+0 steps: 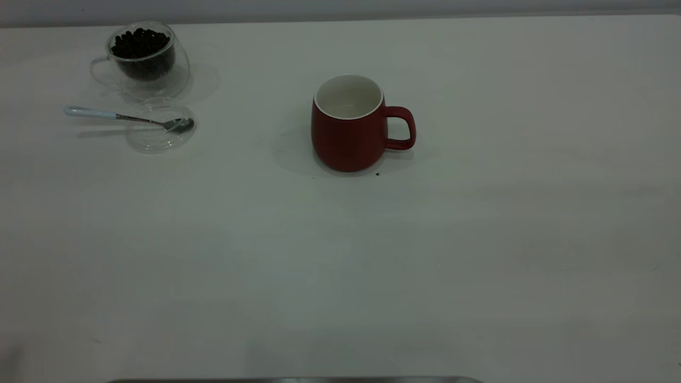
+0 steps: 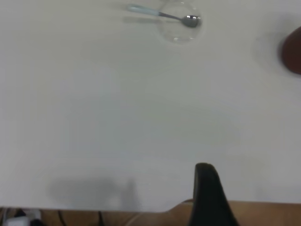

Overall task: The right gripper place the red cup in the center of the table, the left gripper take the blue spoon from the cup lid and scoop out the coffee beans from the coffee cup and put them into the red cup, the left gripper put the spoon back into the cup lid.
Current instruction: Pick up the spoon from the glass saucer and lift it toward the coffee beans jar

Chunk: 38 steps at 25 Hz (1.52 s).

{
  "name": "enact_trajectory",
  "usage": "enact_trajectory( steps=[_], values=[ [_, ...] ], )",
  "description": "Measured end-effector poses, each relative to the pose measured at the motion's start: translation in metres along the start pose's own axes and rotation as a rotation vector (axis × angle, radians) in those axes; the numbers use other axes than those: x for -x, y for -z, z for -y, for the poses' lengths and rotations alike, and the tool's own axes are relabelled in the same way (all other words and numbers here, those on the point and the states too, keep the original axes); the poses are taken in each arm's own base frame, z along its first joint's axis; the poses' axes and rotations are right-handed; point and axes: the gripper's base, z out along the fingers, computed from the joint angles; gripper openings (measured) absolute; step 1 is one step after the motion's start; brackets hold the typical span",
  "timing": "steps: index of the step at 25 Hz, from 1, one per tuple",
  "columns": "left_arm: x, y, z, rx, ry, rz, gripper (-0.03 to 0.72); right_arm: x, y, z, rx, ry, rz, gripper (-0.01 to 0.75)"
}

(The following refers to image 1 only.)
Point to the red ceramic mug white inside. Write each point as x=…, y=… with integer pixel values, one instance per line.
x=346, y=143

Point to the coffee beans pile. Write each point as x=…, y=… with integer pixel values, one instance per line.
x=139, y=45

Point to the clear double-wall glass cup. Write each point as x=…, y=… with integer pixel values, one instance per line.
x=178, y=69

